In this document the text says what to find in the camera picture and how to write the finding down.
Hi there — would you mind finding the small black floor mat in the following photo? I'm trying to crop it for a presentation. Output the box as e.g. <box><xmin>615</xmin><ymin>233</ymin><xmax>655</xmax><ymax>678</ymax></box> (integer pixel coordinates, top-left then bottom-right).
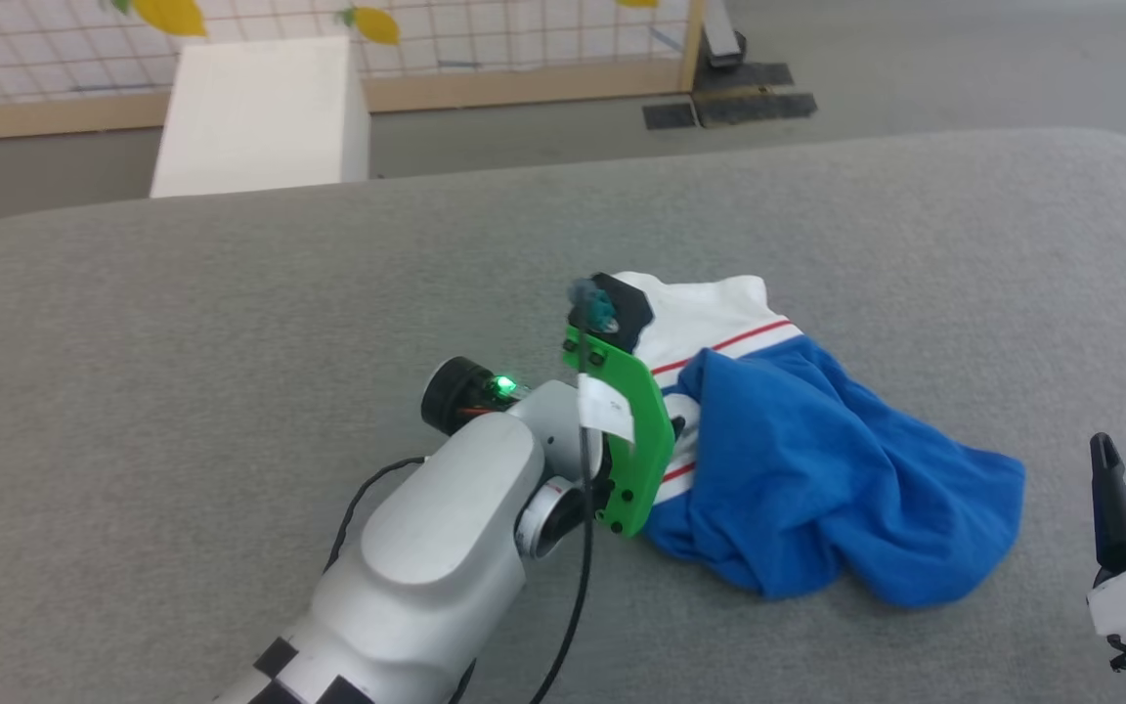
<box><xmin>642</xmin><ymin>103</ymin><xmax>700</xmax><ymax>131</ymax></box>

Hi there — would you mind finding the white and black stand foot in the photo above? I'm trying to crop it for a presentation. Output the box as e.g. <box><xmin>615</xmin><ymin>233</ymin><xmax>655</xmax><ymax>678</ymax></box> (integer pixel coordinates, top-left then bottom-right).
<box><xmin>702</xmin><ymin>0</ymin><xmax>749</xmax><ymax>68</ymax></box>

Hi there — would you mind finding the blue and white shirt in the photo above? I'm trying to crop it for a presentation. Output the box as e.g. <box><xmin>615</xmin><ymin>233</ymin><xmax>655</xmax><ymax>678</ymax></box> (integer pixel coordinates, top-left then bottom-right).
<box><xmin>612</xmin><ymin>272</ymin><xmax>1026</xmax><ymax>609</ymax></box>

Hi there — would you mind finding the long thin black cable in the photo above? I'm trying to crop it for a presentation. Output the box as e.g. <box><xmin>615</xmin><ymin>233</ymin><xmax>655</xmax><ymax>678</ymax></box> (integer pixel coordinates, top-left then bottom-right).
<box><xmin>527</xmin><ymin>323</ymin><xmax>595</xmax><ymax>704</ymax></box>

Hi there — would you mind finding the large black floor mat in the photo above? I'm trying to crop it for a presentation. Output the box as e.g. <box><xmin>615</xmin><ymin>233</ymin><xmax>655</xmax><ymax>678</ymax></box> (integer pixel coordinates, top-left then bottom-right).
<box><xmin>691</xmin><ymin>62</ymin><xmax>819</xmax><ymax>129</ymax></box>

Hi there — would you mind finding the wooden framed mesh fence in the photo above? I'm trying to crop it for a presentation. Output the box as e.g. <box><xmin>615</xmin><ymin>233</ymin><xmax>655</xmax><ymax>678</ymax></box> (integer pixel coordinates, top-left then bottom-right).
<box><xmin>0</xmin><ymin>0</ymin><xmax>707</xmax><ymax>144</ymax></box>

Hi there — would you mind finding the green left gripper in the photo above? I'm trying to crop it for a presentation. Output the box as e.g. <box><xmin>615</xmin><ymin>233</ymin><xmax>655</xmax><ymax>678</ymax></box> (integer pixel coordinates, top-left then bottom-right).
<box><xmin>562</xmin><ymin>327</ymin><xmax>677</xmax><ymax>538</ymax></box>

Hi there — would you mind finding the white box cabinet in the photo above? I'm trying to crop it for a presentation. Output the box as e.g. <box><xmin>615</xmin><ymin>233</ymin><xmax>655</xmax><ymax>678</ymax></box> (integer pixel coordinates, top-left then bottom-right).
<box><xmin>151</xmin><ymin>36</ymin><xmax>371</xmax><ymax>198</ymax></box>

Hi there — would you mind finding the short thin black cable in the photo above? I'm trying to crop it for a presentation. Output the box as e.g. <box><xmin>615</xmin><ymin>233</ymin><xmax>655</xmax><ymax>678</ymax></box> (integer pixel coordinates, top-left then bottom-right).
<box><xmin>325</xmin><ymin>456</ymin><xmax>427</xmax><ymax>573</ymax></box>

